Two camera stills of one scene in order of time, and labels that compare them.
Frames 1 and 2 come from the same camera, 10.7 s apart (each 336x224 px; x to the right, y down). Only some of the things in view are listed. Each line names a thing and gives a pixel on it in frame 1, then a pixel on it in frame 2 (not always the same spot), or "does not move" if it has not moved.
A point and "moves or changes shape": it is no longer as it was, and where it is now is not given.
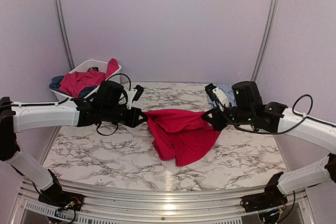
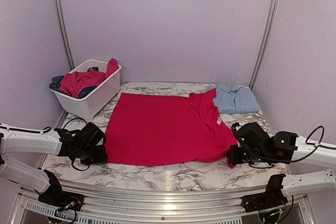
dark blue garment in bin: x=55 y=82 does not move
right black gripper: x=217 y=121 → x=234 y=158
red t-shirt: x=181 y=135 moves or changes shape
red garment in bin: x=72 y=82 does not move
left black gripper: x=138 y=111 → x=102 y=156
